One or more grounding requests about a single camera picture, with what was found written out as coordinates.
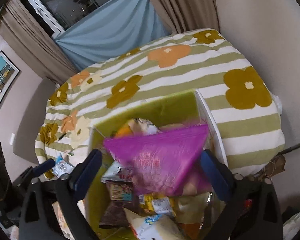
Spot beige curtain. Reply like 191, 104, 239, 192
150, 0, 219, 34
0, 0, 77, 84

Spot framed city picture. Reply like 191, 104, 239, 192
0, 51, 20, 105

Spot cream orange chip bag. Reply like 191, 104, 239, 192
113, 118, 160, 138

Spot light blue snack packet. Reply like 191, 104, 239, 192
52, 155, 74, 178

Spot purple grey snack bag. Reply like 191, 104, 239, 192
99, 201, 138, 229

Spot beige left curtain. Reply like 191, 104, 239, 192
0, 0, 77, 84

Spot cream Oishi chip bag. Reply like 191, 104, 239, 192
123, 208, 186, 240

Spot grey headboard cushion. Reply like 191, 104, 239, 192
13, 78, 56, 164

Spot beige right curtain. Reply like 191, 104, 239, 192
150, 0, 219, 34

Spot blue curtain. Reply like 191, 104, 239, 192
55, 0, 170, 70

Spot purple chip bag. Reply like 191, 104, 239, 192
103, 125, 211, 196

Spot green storage box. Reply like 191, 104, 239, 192
85, 89, 228, 239

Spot yellow snack packet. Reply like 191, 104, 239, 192
138, 193, 175, 217

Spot striped floral blanket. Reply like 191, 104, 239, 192
34, 29, 285, 176

